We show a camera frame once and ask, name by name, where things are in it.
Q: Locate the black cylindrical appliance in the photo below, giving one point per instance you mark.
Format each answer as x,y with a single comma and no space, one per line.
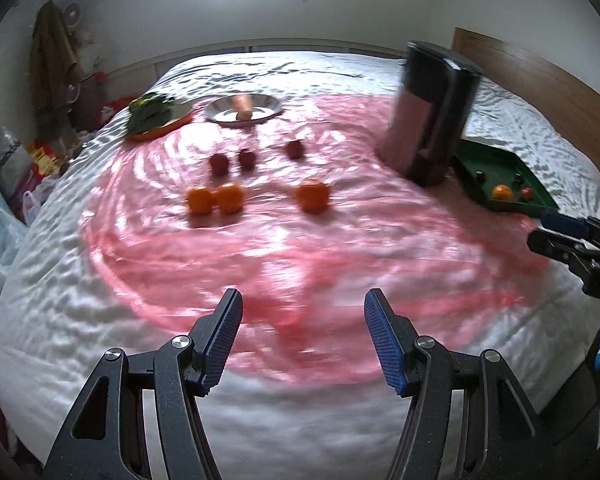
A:
430,110

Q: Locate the wooden headboard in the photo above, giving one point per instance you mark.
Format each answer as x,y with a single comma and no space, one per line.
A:
530,70

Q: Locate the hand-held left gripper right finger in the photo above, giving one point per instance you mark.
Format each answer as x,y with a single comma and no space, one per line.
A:
387,345

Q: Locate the white wall fan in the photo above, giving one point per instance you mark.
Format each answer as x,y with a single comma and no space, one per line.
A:
73,11

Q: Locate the orange plate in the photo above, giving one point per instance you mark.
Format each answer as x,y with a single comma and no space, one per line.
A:
176,121

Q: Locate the purple bin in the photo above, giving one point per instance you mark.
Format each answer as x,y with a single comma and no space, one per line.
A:
87,102

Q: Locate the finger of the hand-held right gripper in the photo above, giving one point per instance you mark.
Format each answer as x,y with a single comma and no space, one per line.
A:
555,247
562,222

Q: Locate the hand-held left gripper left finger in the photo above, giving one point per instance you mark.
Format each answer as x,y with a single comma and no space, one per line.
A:
222,340

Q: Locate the small red apple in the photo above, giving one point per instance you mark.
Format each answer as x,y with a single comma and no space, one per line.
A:
219,164
527,194
247,158
293,149

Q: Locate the brown coat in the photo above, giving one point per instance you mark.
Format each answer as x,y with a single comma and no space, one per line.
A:
50,60

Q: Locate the dark plum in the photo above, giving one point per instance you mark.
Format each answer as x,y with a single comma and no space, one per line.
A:
479,177

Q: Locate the bed with white quilt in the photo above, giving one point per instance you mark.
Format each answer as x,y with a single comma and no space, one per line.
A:
280,70

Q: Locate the carrot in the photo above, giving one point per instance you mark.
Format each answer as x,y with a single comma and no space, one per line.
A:
242,106

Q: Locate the grey printed bag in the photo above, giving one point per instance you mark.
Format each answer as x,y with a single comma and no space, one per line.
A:
7,155

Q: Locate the red and yellow packets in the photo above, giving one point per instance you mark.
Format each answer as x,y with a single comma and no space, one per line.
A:
42,157

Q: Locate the green tray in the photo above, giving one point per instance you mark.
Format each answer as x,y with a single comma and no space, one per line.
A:
492,162

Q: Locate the pink plastic sheet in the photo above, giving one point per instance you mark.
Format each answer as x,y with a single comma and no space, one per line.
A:
280,240

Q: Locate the green leafy vegetable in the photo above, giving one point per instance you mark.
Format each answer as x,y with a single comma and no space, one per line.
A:
147,112

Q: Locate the orange mandarin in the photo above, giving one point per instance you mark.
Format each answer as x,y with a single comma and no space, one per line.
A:
312,195
200,199
229,197
502,192

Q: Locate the striped white plate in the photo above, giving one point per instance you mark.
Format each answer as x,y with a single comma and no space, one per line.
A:
267,106

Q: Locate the white plastic bag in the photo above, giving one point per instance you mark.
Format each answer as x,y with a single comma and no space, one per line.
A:
34,201

